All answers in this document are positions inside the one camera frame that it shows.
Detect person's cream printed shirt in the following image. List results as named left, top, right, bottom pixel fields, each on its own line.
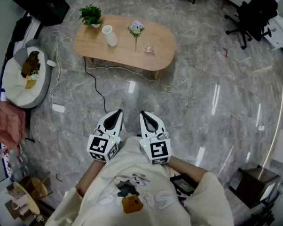
left=45, top=135, right=235, bottom=226

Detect purple artificial flowers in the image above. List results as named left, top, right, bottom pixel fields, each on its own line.
left=127, top=20, right=145, bottom=52

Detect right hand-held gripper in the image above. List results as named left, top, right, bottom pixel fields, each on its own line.
left=139, top=111, right=172, bottom=166

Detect black waist pack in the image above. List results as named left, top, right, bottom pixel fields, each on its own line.
left=169, top=173, right=198, bottom=204

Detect brown cloth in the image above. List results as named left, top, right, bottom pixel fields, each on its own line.
left=21, top=51, right=41, bottom=78

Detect white power strip cable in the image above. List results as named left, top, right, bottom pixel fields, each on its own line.
left=48, top=31, right=86, bottom=108

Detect black bag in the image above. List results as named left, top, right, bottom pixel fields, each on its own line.
left=11, top=15, right=33, bottom=44

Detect green potted plant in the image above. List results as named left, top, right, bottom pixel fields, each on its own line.
left=78, top=3, right=102, bottom=29

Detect white cylindrical vase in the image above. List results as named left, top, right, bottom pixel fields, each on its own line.
left=102, top=24, right=119, bottom=48

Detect black office chair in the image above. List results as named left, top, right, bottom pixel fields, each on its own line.
left=225, top=0, right=279, bottom=50

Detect person's left forearm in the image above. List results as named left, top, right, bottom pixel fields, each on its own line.
left=75, top=160, right=107, bottom=197

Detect oval wooden table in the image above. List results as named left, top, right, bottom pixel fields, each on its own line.
left=74, top=15, right=177, bottom=80

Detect white power strip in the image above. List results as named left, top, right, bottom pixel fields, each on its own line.
left=51, top=104, right=66, bottom=113

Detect black floor cable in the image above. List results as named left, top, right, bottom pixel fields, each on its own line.
left=83, top=56, right=108, bottom=114

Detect clear glass cup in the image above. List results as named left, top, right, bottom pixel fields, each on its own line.
left=143, top=43, right=156, bottom=55

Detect black mini fridge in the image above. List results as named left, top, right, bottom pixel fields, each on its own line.
left=12, top=0, right=71, bottom=27

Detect pink cloth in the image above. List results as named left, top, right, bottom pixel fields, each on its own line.
left=0, top=99, right=26, bottom=149

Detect pack of clear bottles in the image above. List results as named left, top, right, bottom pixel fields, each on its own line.
left=7, top=145, right=31, bottom=182

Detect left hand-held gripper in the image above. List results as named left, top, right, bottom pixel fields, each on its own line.
left=86, top=109, right=124, bottom=163

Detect dark brown side table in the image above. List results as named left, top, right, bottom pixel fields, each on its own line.
left=229, top=165, right=281, bottom=208

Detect person's right forearm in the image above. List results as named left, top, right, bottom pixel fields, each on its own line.
left=167, top=156, right=208, bottom=184

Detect round wooden stool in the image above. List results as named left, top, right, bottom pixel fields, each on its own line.
left=13, top=177, right=48, bottom=215

